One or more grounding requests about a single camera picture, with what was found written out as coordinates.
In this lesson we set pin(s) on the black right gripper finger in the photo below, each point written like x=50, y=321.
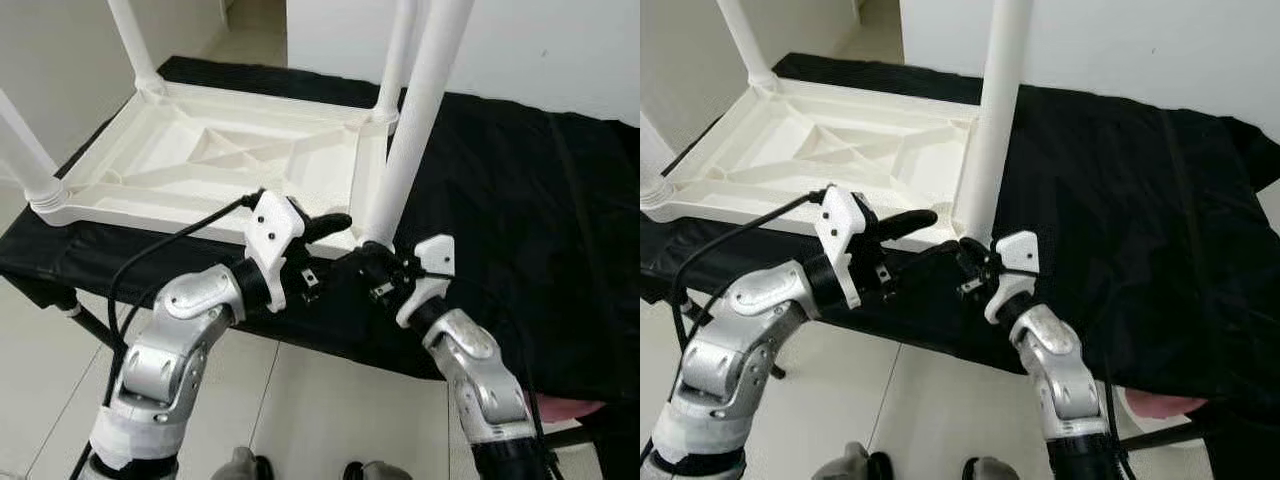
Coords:
x=951, y=262
x=355, y=265
x=971, y=251
x=376, y=254

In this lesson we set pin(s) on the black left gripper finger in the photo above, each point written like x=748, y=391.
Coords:
x=908, y=222
x=328, y=226

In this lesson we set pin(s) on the white plastic table top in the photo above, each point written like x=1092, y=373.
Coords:
x=170, y=165
x=780, y=160

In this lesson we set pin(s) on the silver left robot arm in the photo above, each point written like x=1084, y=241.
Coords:
x=170, y=340
x=740, y=340

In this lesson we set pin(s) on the black table cloth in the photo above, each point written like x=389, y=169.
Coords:
x=1180, y=220
x=560, y=220

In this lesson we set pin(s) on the black metal table leg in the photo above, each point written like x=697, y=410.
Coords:
x=568, y=435
x=95, y=325
x=702, y=322
x=1160, y=436

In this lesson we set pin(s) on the grey right robot leg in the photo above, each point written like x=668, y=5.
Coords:
x=990, y=469
x=378, y=471

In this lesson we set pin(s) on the pink cloth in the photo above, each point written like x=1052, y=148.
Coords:
x=1165, y=403
x=565, y=407

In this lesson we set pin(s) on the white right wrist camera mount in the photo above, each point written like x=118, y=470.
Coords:
x=1018, y=255
x=432, y=260

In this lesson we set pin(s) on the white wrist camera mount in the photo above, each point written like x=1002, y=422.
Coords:
x=272, y=230
x=432, y=260
x=842, y=225
x=1018, y=255

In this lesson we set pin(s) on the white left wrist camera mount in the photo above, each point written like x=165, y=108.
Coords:
x=842, y=225
x=272, y=230

